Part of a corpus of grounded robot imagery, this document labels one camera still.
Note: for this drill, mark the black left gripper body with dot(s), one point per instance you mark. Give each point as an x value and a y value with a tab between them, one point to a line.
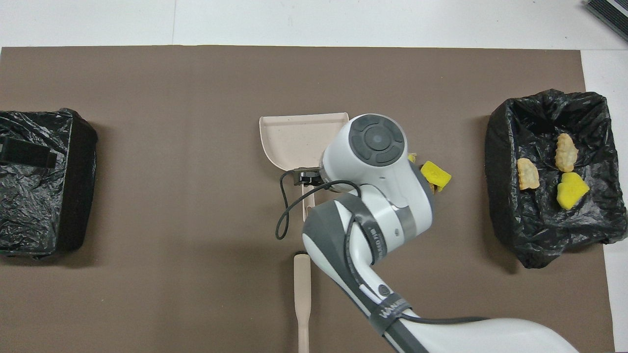
22	153

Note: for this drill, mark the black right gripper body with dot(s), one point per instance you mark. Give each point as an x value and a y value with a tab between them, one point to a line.
306	176

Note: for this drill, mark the beige plastic dustpan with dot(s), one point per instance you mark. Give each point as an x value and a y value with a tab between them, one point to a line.
294	142

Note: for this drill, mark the beige hand brush black bristles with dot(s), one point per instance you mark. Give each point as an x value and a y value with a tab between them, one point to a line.
301	284

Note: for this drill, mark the tan foam scrap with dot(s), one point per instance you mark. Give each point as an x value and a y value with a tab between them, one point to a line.
527	174

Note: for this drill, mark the pale foam scrap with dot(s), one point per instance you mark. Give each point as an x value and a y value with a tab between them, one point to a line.
565	153

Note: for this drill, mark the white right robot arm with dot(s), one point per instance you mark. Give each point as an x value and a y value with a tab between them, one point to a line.
373	196

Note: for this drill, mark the bin with black liner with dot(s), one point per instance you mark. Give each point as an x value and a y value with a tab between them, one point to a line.
539	230
29	211

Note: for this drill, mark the brown table mat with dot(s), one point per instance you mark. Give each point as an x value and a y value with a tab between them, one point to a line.
196	73

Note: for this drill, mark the dark ribbed object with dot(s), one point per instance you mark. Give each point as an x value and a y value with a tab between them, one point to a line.
611	12

